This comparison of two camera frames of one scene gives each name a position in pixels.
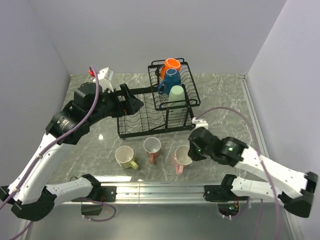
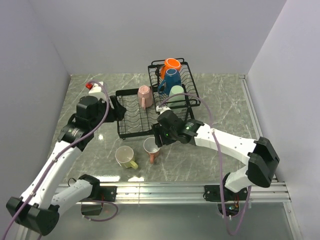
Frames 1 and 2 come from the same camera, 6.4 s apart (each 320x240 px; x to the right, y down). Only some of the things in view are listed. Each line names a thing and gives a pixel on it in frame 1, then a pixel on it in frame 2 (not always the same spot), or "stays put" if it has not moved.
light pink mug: [181, 158] -> [145, 96]
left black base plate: [108, 193] stays put
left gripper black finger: [130, 104] -> [119, 110]
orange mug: [170, 63] stays put
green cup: [176, 93] stays put
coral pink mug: [152, 146] stays put
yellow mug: [124, 155] stays put
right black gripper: [192, 154] -> [158, 130]
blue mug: [172, 78] stays put
